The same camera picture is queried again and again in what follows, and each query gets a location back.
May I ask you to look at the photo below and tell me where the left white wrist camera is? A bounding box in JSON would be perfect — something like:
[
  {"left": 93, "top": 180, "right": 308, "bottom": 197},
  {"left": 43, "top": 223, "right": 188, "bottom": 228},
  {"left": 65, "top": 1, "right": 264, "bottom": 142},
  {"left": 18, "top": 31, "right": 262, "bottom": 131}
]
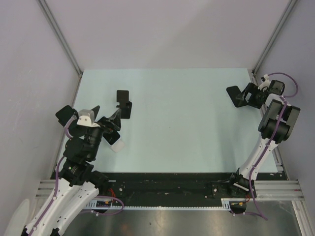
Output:
[{"left": 77, "top": 109, "right": 100, "bottom": 128}]

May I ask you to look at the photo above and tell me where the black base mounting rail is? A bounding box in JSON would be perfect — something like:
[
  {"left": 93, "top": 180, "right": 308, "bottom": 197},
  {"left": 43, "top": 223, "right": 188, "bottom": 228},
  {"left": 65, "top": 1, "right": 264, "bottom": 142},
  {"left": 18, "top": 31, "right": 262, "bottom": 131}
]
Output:
[{"left": 99, "top": 173, "right": 285, "bottom": 208}]

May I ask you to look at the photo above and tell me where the light blue cased smartphone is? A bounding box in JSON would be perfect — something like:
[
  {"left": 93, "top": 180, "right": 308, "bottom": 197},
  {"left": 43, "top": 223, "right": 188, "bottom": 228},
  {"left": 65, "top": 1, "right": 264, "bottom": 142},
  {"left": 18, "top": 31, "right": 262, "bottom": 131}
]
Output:
[{"left": 103, "top": 130, "right": 121, "bottom": 146}]

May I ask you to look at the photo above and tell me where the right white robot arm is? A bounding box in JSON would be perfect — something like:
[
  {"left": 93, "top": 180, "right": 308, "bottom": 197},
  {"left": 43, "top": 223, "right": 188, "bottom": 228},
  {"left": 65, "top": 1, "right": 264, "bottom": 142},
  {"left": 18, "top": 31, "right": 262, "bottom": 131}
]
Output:
[{"left": 226, "top": 79, "right": 300, "bottom": 198}]

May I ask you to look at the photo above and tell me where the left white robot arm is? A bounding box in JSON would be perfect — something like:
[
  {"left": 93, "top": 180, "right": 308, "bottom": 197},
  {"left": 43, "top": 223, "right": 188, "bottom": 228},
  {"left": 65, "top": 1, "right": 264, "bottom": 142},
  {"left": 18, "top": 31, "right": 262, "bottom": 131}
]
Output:
[{"left": 22, "top": 105, "right": 122, "bottom": 236}]

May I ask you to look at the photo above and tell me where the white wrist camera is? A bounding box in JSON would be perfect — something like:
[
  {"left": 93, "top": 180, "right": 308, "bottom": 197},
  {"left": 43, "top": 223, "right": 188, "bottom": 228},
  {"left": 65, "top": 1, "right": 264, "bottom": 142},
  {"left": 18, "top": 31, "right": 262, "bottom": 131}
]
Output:
[
  {"left": 258, "top": 74, "right": 271, "bottom": 91},
  {"left": 77, "top": 109, "right": 100, "bottom": 128}
]

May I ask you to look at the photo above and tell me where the black folding phone stand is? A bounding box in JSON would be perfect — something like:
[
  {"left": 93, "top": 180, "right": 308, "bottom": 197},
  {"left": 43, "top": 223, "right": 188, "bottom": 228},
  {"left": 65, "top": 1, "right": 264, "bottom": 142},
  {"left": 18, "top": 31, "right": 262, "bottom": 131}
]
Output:
[{"left": 116, "top": 90, "right": 132, "bottom": 119}]

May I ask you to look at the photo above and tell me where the aluminium corner post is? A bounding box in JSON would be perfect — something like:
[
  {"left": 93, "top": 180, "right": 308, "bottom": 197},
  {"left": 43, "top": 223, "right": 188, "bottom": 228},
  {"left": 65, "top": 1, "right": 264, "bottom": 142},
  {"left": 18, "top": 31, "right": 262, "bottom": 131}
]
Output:
[
  {"left": 252, "top": 0, "right": 300, "bottom": 75},
  {"left": 36, "top": 0, "right": 83, "bottom": 78}
]

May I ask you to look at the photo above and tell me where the black round-base phone holder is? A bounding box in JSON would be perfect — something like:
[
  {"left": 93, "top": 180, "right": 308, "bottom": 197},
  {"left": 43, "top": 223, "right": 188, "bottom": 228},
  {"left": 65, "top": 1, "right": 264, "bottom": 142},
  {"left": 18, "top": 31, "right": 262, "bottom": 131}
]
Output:
[{"left": 55, "top": 105, "right": 78, "bottom": 127}]

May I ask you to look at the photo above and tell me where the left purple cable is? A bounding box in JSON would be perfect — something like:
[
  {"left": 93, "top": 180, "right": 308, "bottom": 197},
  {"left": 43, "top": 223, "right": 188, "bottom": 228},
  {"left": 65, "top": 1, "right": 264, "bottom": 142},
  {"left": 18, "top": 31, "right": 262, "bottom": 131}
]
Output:
[{"left": 33, "top": 115, "right": 125, "bottom": 231}]

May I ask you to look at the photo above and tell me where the left aluminium corner post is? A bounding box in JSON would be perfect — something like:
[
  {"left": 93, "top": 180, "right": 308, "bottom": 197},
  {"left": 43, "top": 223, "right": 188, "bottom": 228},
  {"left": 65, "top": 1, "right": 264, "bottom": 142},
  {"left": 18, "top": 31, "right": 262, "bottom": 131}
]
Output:
[{"left": 36, "top": 0, "right": 83, "bottom": 78}]

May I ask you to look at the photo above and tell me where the black smartphone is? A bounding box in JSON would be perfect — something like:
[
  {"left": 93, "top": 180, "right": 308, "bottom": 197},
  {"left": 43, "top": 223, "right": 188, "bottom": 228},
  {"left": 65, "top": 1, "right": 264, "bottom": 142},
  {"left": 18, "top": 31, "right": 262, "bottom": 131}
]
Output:
[{"left": 226, "top": 86, "right": 247, "bottom": 108}]

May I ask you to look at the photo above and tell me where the white slotted cable duct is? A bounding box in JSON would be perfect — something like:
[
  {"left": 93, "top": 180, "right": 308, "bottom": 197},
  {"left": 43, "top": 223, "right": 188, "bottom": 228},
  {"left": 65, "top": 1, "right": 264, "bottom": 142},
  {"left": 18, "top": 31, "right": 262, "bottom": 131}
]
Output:
[{"left": 85, "top": 198, "right": 233, "bottom": 211}]

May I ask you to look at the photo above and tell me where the white phone stand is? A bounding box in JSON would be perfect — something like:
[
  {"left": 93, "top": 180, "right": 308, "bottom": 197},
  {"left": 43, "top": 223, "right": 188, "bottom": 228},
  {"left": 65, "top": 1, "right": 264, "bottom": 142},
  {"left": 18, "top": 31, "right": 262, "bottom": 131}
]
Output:
[{"left": 110, "top": 139, "right": 125, "bottom": 153}]

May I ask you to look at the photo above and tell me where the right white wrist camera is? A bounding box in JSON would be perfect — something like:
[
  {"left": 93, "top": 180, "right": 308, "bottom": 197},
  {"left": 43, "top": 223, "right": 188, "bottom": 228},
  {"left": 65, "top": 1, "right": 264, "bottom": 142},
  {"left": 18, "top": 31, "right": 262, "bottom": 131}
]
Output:
[{"left": 258, "top": 74, "right": 271, "bottom": 91}]

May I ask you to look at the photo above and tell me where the right aluminium corner post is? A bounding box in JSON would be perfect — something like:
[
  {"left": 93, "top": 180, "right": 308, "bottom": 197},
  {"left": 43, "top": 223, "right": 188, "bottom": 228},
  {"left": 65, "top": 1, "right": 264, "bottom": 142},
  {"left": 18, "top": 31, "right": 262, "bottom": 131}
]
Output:
[{"left": 252, "top": 0, "right": 300, "bottom": 75}]

